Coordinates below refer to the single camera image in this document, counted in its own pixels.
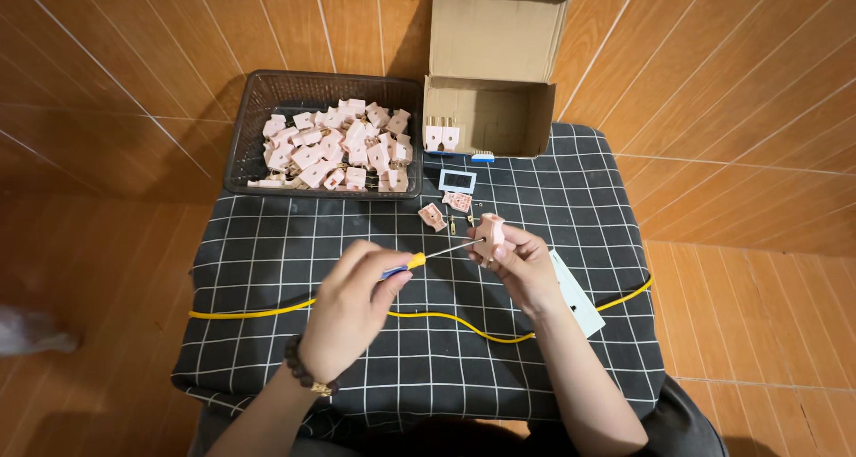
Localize pile of pink plugs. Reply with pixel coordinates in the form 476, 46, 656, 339
247, 98, 414, 194

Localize black white checked cloth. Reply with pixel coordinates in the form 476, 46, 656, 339
170, 123, 667, 439

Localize small white digital timer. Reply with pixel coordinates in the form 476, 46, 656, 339
438, 169, 477, 195

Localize person's right hand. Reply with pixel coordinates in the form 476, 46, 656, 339
466, 223, 567, 321

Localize black plastic basket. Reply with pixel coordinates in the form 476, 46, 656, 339
222, 70, 425, 200

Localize dark bead bracelet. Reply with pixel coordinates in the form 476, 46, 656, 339
284, 335, 340, 398

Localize yellow blue handled screwdriver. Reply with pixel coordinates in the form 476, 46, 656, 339
378, 238, 486, 283

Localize person's grey trousers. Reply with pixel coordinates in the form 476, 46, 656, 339
187, 375, 730, 457

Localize person's left hand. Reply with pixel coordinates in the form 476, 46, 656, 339
297, 239, 414, 382

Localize open cardboard box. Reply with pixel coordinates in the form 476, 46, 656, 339
422, 0, 571, 160

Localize white flat card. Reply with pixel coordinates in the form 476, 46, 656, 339
548, 250, 607, 339

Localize pink electric plug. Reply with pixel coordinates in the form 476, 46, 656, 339
473, 213, 508, 263

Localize yellow electric cable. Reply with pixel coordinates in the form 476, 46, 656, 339
189, 275, 654, 345

